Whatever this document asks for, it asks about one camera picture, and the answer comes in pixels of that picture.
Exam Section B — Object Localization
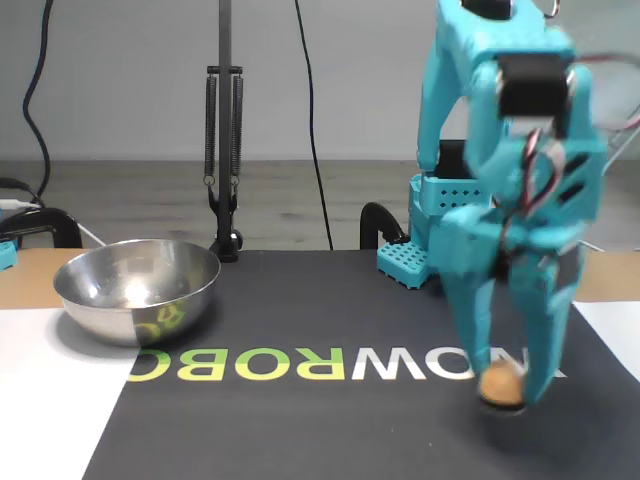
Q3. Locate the red white black servo wire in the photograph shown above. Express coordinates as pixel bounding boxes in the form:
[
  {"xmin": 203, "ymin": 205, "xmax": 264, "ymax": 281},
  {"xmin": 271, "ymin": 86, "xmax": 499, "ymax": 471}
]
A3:
[
  {"xmin": 499, "ymin": 127, "xmax": 569, "ymax": 241},
  {"xmin": 574, "ymin": 52, "xmax": 640, "ymax": 132}
]

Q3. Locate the orange wooden ball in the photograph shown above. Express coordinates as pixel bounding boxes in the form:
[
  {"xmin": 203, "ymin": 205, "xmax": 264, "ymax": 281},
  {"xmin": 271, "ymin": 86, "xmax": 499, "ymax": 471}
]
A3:
[{"xmin": 477, "ymin": 362, "xmax": 526, "ymax": 407}]

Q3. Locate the small teal object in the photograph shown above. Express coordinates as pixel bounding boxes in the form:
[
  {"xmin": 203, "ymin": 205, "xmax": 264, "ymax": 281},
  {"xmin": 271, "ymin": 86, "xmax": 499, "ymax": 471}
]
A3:
[{"xmin": 0, "ymin": 239, "xmax": 20, "ymax": 274}]

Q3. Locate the metal bowl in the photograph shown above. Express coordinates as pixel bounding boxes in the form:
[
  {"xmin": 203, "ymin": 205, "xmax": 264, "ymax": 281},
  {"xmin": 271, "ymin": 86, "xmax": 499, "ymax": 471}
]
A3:
[{"xmin": 52, "ymin": 238, "xmax": 222, "ymax": 349}]

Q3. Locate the dark blue hanging cable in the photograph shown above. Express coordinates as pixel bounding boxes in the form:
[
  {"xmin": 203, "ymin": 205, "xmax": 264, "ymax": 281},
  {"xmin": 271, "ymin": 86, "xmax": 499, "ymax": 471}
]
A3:
[{"xmin": 22, "ymin": 0, "xmax": 54, "ymax": 199}]

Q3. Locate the black robot base clamp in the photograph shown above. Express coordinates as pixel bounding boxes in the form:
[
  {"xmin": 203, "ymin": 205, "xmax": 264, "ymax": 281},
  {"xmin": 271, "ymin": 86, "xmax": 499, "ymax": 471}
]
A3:
[{"xmin": 359, "ymin": 201, "xmax": 412, "ymax": 251}]

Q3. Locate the white cable with connector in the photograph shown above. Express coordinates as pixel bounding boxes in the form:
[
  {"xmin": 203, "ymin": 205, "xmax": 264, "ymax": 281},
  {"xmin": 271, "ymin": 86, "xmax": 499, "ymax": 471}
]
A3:
[{"xmin": 0, "ymin": 198, "xmax": 109, "ymax": 247}]

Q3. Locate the black hanging cable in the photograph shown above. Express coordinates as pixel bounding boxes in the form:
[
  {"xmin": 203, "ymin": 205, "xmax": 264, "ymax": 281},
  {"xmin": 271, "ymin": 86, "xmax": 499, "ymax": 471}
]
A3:
[{"xmin": 293, "ymin": 0, "xmax": 335, "ymax": 251}]

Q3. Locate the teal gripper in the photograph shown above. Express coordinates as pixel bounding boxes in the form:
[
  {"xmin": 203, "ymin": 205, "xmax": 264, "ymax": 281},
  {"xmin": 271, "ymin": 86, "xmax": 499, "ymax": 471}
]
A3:
[{"xmin": 439, "ymin": 202, "xmax": 589, "ymax": 406}]

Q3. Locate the black table clamp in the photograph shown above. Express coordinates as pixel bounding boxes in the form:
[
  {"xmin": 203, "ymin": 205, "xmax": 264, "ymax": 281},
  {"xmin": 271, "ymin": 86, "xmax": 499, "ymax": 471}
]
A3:
[{"xmin": 0, "ymin": 207, "xmax": 84, "ymax": 250}]

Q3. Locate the light metal frame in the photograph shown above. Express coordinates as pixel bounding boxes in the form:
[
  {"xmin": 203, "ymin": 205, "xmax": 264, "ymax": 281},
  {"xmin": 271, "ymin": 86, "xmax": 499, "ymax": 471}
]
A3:
[{"xmin": 602, "ymin": 102, "xmax": 640, "ymax": 177}]

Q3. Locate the teal robot base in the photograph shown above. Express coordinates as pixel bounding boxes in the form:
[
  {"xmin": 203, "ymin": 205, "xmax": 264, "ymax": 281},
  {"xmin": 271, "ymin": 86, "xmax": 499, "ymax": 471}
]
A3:
[{"xmin": 375, "ymin": 169, "xmax": 501, "ymax": 292}]

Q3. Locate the white paper sheet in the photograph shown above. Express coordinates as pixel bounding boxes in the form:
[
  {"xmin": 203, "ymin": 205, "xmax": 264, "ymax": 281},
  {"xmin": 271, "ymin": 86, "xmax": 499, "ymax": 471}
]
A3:
[
  {"xmin": 572, "ymin": 298, "xmax": 640, "ymax": 386},
  {"xmin": 0, "ymin": 305, "xmax": 144, "ymax": 480}
]

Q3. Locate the metal stand spring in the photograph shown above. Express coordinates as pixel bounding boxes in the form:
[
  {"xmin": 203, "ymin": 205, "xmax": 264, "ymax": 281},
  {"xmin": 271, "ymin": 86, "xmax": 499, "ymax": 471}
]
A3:
[
  {"xmin": 231, "ymin": 74, "xmax": 246, "ymax": 187},
  {"xmin": 203, "ymin": 74, "xmax": 218, "ymax": 187}
]

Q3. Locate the black mat with WOWROBO print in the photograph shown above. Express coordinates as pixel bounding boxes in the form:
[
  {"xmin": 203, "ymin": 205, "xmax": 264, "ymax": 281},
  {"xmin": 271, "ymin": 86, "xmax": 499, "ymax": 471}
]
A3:
[{"xmin": 82, "ymin": 248, "xmax": 640, "ymax": 480}]

